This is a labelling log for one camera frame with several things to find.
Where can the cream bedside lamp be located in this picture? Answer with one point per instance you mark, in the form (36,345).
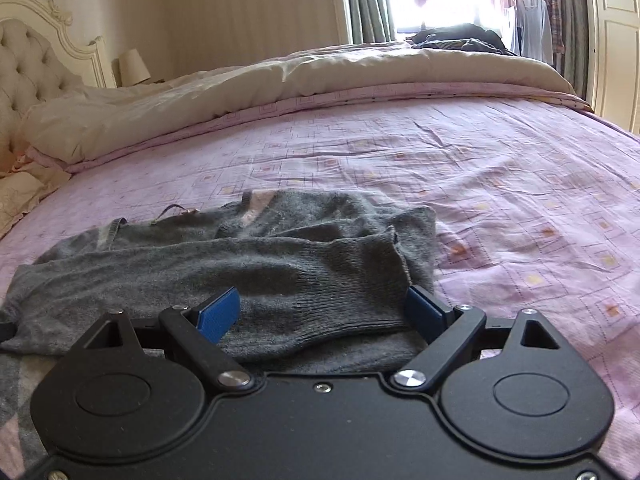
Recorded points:
(132,68)

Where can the grey-green curtain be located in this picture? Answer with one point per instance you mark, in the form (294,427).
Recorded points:
(574,61)
(371,21)

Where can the hanging laundry on rack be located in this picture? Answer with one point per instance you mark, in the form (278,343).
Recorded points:
(533,29)

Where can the grey argyle knit sweater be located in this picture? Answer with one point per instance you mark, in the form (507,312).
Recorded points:
(322,277)

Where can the pink patterned bed sheet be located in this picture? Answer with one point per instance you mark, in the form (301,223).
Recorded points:
(537,204)

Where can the beige folded duvet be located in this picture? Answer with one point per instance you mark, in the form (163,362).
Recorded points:
(89,123)

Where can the grey-green right curtain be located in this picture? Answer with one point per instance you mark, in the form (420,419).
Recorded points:
(574,61)

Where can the cream embroidered pillow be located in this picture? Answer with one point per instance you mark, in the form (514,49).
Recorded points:
(23,188)

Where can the dark clothes pile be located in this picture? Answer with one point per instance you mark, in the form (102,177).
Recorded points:
(465,37)

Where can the grey-green left curtain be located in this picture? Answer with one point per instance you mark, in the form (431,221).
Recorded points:
(371,21)

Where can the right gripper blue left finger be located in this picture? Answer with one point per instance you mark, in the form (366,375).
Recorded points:
(193,337)

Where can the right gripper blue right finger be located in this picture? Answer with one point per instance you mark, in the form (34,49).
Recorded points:
(450,334)

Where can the cream tufted headboard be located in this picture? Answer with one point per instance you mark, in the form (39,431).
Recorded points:
(39,62)

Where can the cream panelled wardrobe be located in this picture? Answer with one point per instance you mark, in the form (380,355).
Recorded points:
(613,84)

